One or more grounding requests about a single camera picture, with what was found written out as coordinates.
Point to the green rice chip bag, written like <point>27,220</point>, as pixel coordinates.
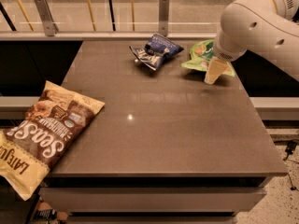
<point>201,53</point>

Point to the glass railing with metal posts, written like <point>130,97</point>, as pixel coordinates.
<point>111,18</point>

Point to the small black object under table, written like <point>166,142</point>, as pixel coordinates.
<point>49,214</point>

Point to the blue chip bag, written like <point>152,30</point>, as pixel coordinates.
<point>157,50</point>

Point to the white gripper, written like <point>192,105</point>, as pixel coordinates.
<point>222,54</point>

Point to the black power adapter with cable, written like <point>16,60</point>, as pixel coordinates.
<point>289,150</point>

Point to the brown multigrain chip bag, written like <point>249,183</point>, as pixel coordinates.
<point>30,150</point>

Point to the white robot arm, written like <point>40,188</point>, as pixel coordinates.
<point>264,27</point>

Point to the grey drawer cabinet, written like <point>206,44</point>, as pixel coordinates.
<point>166,147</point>

